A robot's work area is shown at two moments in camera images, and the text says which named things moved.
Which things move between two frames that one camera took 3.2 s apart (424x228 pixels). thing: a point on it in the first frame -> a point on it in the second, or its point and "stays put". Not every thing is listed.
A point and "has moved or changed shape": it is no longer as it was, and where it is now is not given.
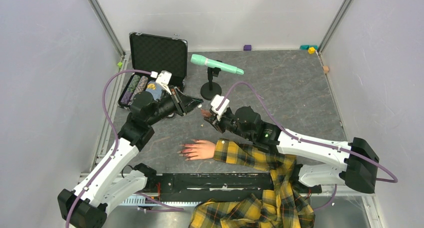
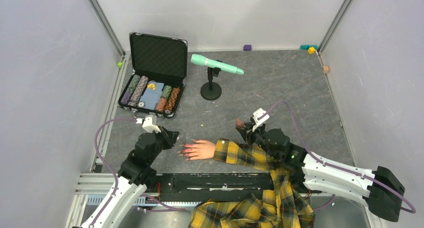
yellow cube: (311, 50) stays put
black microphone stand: (211, 89) stays put
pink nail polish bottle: (205, 113) has moved or changed shape
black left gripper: (184, 104) -> (169, 137)
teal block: (306, 47) stays put
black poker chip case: (155, 54) stays put
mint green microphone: (198, 59) stays put
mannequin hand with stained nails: (199, 150) stays put
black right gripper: (213, 119) -> (247, 134)
